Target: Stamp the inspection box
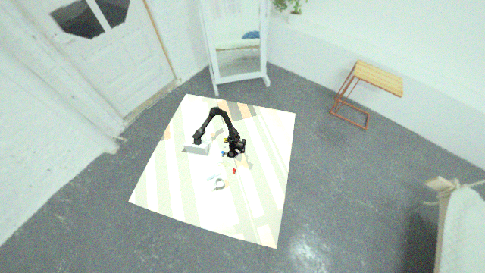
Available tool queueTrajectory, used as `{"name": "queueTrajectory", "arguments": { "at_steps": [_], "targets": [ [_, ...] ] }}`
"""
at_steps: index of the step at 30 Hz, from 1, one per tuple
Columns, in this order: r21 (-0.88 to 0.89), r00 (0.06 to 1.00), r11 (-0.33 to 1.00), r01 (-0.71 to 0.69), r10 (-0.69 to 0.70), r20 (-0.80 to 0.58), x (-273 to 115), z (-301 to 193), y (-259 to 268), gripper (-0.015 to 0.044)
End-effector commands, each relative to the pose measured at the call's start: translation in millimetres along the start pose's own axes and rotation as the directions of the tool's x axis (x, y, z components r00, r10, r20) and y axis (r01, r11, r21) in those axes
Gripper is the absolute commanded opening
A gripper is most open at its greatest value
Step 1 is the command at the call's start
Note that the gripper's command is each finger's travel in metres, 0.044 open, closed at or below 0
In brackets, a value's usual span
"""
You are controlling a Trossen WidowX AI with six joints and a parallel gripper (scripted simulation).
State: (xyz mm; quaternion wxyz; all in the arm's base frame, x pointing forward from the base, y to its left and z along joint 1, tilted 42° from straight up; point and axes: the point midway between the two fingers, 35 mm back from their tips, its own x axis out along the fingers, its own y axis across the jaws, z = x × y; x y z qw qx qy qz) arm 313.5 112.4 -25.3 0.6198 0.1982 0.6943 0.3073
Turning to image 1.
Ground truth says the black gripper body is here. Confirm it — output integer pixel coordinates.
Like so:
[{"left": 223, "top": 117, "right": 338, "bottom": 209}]
[{"left": 227, "top": 145, "right": 235, "bottom": 158}]

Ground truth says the pale grey mug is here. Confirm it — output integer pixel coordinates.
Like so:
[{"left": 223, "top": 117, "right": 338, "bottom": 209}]
[{"left": 213, "top": 177, "right": 225, "bottom": 190}]

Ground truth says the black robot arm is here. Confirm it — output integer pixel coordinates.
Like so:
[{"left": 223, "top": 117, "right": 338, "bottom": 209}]
[{"left": 192, "top": 106, "right": 245, "bottom": 151}]

